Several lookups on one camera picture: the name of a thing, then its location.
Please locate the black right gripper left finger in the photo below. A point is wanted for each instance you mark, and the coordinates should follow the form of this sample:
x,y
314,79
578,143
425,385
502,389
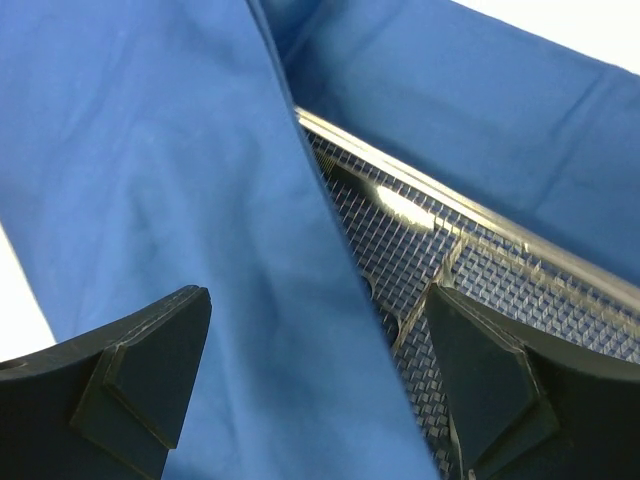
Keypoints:
x,y
107,404

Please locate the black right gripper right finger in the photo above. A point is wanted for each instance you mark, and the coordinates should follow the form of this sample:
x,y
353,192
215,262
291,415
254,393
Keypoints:
x,y
528,405

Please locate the blue surgical wrap cloth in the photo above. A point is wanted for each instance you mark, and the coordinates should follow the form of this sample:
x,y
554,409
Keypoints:
x,y
146,145

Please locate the steel wire mesh tray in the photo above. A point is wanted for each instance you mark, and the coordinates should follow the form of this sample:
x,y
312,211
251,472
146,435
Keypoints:
x,y
409,232

